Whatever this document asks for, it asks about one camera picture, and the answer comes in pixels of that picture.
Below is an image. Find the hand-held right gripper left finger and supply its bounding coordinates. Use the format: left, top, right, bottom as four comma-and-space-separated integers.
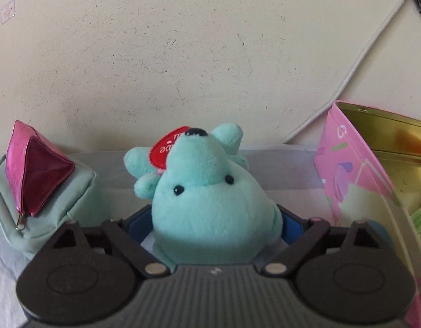
43, 205, 172, 277

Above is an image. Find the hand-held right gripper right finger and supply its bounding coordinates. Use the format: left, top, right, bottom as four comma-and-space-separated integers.
262, 204, 399, 277

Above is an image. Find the teal plush toy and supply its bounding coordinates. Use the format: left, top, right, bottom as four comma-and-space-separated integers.
123, 123, 285, 269

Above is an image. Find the mint green pouch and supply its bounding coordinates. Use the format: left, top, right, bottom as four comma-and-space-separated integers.
0, 159, 102, 261

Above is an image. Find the shiny pink pouch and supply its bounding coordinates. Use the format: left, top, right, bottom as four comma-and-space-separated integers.
5, 120, 76, 233

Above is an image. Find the white power cable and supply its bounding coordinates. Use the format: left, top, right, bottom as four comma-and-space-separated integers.
282, 0, 411, 145

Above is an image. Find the faded wall sticker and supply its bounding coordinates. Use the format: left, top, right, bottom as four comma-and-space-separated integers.
0, 0, 16, 25

